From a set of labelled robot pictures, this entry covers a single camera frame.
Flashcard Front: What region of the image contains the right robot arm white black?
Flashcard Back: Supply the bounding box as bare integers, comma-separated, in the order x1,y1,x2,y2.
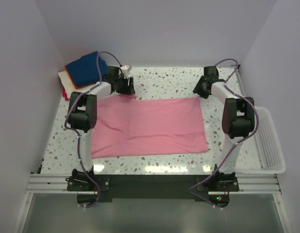
193,66,257,191

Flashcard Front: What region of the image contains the white folded t shirt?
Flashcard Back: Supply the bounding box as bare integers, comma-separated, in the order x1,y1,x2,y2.
58,71,94,96

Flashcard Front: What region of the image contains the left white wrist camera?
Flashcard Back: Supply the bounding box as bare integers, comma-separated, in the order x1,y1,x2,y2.
120,65,132,79

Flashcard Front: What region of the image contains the red folded t shirt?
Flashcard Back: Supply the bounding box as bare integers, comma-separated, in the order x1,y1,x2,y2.
62,87,69,101

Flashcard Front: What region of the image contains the white plastic laundry basket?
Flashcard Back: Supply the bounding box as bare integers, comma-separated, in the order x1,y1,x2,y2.
236,107,286,175

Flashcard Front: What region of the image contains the pink t shirt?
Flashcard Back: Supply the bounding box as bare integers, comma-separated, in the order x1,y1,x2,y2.
91,95,208,159

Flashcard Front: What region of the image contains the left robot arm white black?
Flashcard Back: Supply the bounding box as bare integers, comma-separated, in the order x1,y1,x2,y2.
64,65,135,191

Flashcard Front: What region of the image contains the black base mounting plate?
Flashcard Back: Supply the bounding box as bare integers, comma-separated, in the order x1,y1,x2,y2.
66,170,239,206

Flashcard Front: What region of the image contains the blue folded t shirt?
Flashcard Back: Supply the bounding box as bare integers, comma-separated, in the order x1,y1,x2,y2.
66,51,100,88

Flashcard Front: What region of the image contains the orange folded t shirt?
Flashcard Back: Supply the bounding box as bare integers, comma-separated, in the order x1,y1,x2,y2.
63,66,79,90

